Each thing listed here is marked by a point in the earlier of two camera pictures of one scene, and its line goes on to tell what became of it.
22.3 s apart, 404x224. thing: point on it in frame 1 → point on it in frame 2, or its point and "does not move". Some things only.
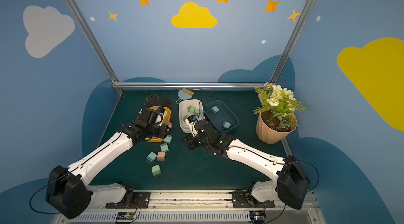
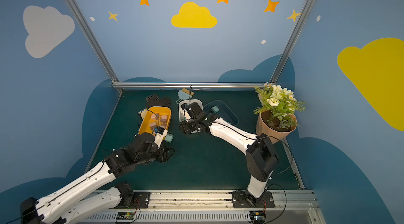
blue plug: x=214 y=109 does not move
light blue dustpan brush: x=184 y=94 does not move
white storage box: x=189 y=108 does not move
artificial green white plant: x=278 y=110 does not move
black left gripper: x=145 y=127 → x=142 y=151
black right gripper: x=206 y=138 → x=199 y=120
